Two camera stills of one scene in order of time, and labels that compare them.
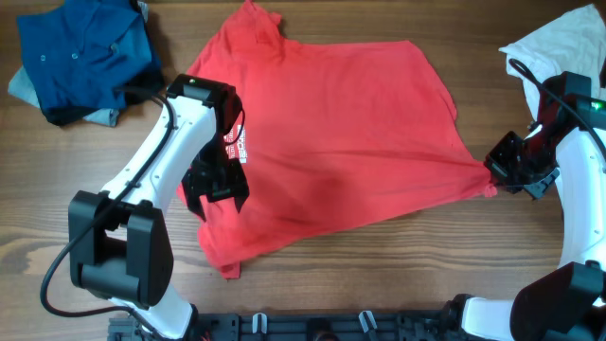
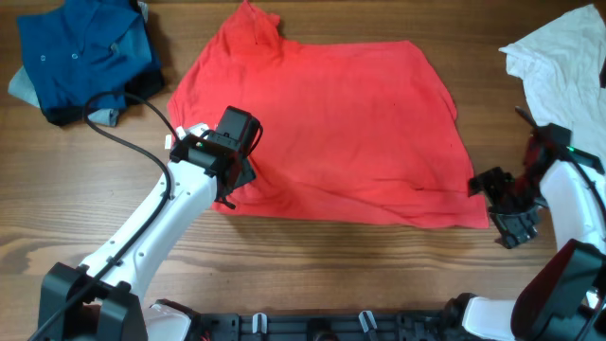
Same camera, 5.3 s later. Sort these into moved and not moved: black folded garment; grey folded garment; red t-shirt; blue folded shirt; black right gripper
Moved: red t-shirt; black right gripper
Not moved: black folded garment; blue folded shirt; grey folded garment
